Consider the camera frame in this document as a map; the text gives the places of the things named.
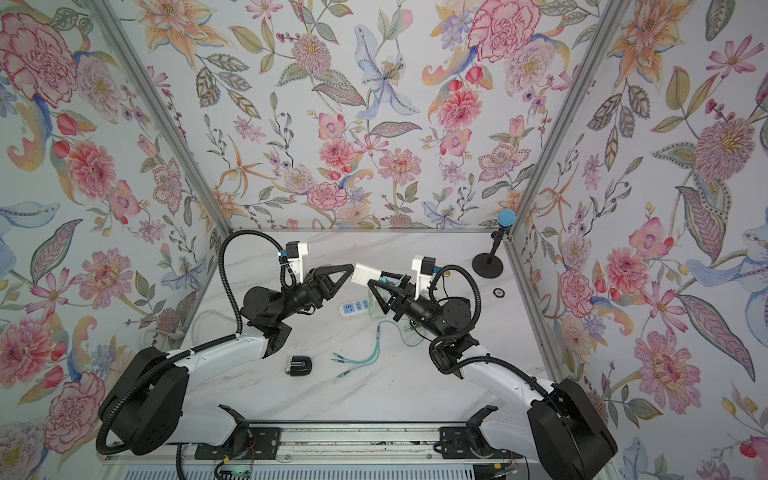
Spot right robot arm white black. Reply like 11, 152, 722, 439
352, 264, 618, 479

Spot blue microphone on black stand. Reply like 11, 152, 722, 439
472, 209, 517, 279

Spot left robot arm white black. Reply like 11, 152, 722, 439
95, 231, 355, 456

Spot white power strip blue sockets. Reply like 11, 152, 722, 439
339, 298, 369, 318

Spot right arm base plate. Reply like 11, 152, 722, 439
433, 426, 522, 460

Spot aluminium rail front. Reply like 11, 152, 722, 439
95, 422, 613, 466

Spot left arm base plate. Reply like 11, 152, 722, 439
194, 427, 282, 461

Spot white charger teal cable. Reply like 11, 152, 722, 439
331, 262, 427, 379

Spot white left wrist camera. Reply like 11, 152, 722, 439
279, 241, 309, 282

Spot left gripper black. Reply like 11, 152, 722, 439
272, 272, 351, 325

